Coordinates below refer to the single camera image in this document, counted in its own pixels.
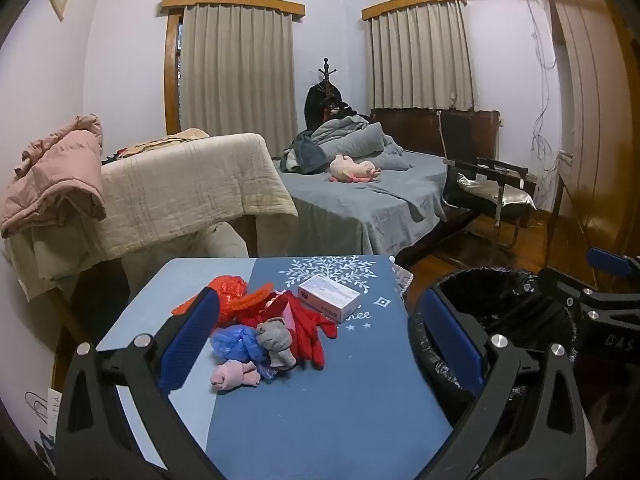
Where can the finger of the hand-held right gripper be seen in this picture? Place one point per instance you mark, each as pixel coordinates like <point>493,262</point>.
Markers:
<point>607,261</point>
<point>575,292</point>

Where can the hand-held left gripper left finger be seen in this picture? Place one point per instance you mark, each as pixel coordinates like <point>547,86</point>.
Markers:
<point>192,340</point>

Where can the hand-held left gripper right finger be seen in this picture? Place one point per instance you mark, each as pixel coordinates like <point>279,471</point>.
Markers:
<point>452,345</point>

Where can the blue plastic bag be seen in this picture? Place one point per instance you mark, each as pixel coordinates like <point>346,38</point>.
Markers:
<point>235,342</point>

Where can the pink sock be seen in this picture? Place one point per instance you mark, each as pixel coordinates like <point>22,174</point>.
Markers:
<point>230,375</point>

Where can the red plastic bag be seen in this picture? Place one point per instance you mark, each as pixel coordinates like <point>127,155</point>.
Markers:
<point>230,292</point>

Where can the bin with black liner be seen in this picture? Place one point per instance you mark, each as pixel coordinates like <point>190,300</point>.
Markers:
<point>500,300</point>

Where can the orange knitted scarf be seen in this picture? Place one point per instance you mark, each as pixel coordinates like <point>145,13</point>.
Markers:
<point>252,300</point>

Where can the grey sock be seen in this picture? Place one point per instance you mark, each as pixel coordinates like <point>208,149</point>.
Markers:
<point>275,340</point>

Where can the pink plastic wrapper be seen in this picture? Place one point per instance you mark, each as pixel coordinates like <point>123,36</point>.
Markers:
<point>287,317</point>

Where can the red glove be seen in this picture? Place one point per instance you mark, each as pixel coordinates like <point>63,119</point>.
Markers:
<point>305,325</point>

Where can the white cardboard box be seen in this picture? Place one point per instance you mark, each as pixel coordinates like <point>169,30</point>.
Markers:
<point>325,292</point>

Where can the grey quilted cloth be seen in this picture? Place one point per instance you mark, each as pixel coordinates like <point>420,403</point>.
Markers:
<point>402,277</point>

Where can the beige covered armchair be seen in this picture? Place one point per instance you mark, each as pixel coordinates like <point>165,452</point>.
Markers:
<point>220,245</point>

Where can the silver seat cushion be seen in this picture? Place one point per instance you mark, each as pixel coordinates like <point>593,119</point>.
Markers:
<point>515,200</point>

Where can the blue printed tablecloth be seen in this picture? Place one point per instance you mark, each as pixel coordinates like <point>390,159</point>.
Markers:
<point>325,410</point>

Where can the beige blanket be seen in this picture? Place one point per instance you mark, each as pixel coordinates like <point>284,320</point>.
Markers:
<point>190,185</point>

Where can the white printed carton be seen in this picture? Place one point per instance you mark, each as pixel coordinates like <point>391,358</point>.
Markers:
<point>50,410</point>

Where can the bed with grey sheet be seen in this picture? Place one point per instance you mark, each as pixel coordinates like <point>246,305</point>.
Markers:
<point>360,205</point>

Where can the black office chair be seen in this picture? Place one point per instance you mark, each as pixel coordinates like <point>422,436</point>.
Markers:
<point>457,135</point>

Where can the pink plush toy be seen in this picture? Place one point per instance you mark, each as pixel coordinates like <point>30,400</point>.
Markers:
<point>350,167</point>

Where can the tan cloth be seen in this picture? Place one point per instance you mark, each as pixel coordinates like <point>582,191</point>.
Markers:
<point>190,135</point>

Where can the pink padded jacket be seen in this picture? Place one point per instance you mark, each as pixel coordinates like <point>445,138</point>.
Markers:
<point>55,175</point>

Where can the dark grey garment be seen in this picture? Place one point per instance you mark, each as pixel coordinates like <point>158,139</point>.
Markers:
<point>307,155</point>

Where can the wooden bed headboard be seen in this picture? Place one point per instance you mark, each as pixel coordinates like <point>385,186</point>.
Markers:
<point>415,130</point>

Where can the grey duvet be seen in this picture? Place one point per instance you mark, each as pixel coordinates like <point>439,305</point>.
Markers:
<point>350,140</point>

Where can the black coat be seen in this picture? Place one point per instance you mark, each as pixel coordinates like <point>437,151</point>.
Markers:
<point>315,105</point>

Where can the beige curtain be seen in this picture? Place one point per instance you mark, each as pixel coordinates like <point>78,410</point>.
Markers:
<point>235,70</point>
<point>420,55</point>

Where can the dark wooden coat rack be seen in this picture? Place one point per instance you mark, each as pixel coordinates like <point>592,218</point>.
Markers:
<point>327,72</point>

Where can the wooden curtain valance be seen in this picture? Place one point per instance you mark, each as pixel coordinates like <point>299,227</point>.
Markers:
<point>415,2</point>
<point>230,2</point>

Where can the wooden window frame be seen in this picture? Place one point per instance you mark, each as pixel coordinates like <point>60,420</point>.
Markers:
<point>171,70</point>

